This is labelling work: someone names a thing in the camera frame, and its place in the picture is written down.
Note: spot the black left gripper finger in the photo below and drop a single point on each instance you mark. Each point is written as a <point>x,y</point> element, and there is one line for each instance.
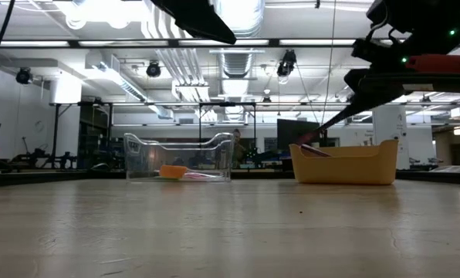
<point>199,19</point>

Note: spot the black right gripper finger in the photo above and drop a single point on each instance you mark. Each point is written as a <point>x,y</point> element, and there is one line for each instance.
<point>369,100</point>

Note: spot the iridescent purple cutlery piece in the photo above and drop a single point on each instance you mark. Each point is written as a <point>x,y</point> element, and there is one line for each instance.
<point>318,150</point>

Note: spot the iridescent purple spoon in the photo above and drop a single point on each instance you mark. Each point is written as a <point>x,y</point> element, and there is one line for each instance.
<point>307,151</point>

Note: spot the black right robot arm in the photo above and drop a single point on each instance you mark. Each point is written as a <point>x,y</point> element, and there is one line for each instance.
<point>427,19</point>

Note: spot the white square pillar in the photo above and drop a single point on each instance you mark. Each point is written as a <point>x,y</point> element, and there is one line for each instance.
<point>388,127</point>

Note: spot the yellow plastic bin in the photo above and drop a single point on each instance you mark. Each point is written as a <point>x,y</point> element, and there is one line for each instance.
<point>349,162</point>

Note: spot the black ceiling spotlight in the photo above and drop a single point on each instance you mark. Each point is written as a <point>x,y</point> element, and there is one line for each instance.
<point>23,76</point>
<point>153,70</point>
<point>286,63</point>

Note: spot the black computer monitor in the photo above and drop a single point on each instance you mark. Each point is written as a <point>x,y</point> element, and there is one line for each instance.
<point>297,127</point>

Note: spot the grey flat tray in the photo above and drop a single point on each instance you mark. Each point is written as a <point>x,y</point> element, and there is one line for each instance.
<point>455,168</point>

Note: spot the person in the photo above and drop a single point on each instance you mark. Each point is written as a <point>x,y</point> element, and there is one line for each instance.
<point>237,148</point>

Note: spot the clear plastic bin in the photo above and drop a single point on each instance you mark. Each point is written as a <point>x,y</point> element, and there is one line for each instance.
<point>145,154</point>

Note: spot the black overhead frame bar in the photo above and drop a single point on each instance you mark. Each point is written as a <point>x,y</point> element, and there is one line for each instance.
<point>172,43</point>

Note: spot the black background rack frame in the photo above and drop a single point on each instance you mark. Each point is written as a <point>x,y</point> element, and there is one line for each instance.
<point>226,104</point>

